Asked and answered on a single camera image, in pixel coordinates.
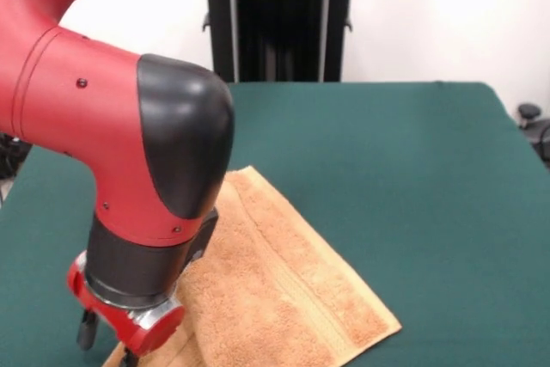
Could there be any orange terry towel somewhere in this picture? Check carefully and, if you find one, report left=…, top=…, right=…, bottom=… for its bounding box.
left=102, top=164, right=403, bottom=367

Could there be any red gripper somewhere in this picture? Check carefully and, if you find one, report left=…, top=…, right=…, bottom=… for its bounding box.
left=66, top=250, right=186, bottom=367

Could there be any dark green table cloth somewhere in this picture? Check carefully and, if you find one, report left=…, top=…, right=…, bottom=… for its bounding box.
left=0, top=80, right=550, bottom=367

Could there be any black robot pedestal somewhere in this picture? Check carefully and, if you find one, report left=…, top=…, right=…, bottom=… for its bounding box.
left=187, top=0, right=371, bottom=83

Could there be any black office chair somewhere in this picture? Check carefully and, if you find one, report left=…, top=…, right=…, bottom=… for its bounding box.
left=517, top=102, right=550, bottom=168

